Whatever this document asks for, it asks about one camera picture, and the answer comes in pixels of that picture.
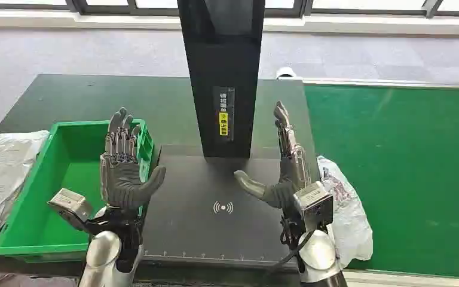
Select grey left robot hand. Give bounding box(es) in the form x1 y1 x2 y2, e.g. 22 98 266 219
99 106 167 210

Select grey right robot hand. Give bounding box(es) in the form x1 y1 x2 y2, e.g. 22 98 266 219
233 100 313 210

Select white parcel bag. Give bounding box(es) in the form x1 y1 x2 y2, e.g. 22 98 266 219
316 155 374 270

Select green plastic crate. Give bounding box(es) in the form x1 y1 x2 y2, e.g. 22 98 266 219
0 118 157 262

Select black and yellow column label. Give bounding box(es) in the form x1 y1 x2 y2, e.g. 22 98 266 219
213 86 236 142

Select white round conveyor roller end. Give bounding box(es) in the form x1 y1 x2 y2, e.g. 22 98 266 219
276 66 298 80

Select grey-white parcel bag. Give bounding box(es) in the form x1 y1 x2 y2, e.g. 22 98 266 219
0 130 50 246

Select green conveyor belt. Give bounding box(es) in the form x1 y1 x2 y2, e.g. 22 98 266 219
304 84 459 280

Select black scanner column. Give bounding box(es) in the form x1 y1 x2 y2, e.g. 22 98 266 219
176 0 266 159

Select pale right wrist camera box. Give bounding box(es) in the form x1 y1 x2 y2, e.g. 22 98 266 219
292 181 335 233

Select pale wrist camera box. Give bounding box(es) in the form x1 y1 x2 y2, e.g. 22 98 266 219
47 188 94 233
292 181 335 233

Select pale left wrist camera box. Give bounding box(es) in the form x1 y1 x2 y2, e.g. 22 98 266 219
47 188 94 233

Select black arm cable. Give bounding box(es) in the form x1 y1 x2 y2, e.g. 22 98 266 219
269 230 314 275

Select black scanner base plate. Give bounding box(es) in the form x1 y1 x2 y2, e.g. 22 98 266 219
140 143 302 272

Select silver conveyor side rail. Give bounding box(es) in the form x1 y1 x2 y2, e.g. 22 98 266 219
277 77 459 88
342 269 459 287

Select dark window frame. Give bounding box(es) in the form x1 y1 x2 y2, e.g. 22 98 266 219
0 0 459 19

